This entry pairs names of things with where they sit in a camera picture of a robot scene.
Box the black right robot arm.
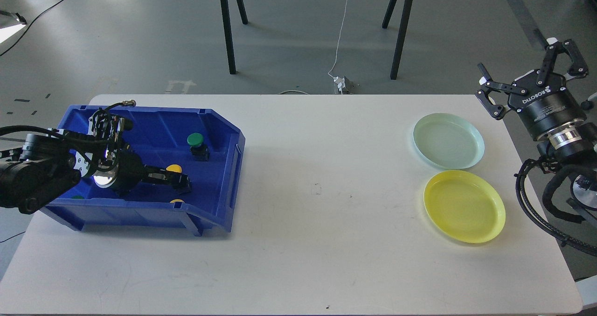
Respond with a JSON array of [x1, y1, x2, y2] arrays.
[[476, 38, 597, 256]]

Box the white cable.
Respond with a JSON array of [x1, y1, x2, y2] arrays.
[[327, 0, 352, 78]]

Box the light green plastic plate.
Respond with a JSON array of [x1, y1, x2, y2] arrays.
[[412, 112, 486, 170]]

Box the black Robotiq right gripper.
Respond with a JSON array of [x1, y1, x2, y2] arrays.
[[476, 38, 589, 141]]

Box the white power adapter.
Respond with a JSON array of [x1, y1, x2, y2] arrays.
[[333, 76, 355, 95]]

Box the green push button rear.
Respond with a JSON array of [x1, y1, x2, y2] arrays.
[[186, 132, 210, 162]]

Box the yellow plastic plate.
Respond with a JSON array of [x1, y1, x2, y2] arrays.
[[423, 170, 506, 244]]

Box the black floor cable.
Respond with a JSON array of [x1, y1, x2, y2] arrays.
[[0, 0, 129, 57]]

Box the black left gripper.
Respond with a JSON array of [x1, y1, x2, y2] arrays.
[[92, 150, 192, 197]]

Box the black tripod leg left rear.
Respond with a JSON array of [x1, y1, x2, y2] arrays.
[[236, 0, 248, 25]]

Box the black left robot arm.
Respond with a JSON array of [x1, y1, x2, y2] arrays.
[[0, 100, 191, 214]]

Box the black tripod leg right rear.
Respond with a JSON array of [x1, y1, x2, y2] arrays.
[[382, 0, 397, 29]]

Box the black tripod leg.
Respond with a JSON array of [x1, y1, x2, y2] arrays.
[[390, 0, 414, 80], [236, 0, 248, 25], [220, 0, 236, 74], [382, 0, 397, 29]]

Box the blue plastic bin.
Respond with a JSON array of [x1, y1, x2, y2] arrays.
[[41, 107, 245, 237]]

